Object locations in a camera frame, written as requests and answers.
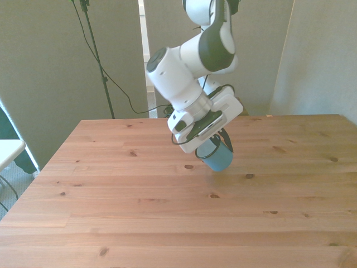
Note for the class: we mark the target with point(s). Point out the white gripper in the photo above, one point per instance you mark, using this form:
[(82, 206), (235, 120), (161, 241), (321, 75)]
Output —
[(192, 143)]

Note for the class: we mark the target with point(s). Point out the blue enamel mug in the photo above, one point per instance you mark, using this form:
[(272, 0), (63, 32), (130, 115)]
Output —
[(220, 162)]

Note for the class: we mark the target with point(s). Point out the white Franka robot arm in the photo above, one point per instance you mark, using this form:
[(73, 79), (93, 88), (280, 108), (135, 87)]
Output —
[(173, 78)]

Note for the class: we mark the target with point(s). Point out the dark green cloth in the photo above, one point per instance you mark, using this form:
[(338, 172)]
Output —
[(23, 162)]

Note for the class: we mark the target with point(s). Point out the white side table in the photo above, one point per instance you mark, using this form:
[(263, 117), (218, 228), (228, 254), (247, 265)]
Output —
[(9, 150)]

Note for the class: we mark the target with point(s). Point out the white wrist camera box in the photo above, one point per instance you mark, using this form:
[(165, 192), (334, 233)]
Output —
[(226, 109)]

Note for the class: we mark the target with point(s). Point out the black camera stand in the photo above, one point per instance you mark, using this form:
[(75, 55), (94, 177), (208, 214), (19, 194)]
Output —
[(107, 92)]

